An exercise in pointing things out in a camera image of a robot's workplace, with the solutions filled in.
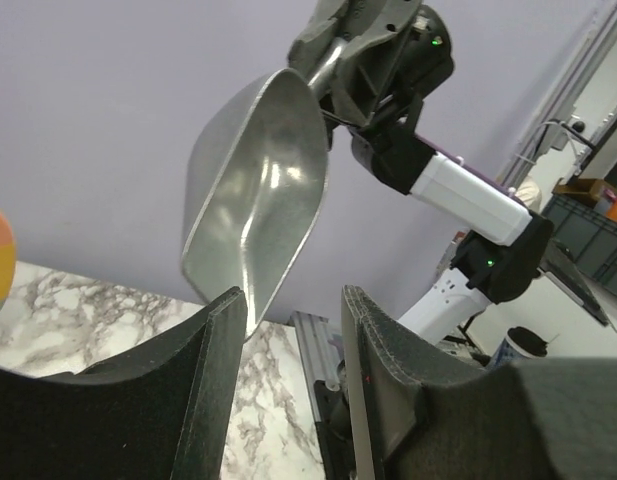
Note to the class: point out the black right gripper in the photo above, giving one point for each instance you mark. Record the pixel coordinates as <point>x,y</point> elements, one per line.
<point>382,64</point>

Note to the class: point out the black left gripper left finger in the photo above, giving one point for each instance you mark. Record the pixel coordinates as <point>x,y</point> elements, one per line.
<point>157,411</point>

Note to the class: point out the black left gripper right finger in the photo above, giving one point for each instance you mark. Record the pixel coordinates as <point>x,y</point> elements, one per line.
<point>419,413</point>

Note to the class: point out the silver metal litter scoop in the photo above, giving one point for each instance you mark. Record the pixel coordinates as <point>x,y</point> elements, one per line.
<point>255,183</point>

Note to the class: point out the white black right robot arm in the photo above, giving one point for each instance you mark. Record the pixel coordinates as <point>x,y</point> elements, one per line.
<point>500,254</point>

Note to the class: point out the black lidded paper cup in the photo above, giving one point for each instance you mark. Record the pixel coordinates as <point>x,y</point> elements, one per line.
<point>518,343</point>

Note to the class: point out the dark grey storage crate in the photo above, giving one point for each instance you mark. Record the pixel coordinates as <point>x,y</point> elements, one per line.
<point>590,237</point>

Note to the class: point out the aluminium frame profile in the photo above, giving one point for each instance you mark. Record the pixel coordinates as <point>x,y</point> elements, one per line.
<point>321,348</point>

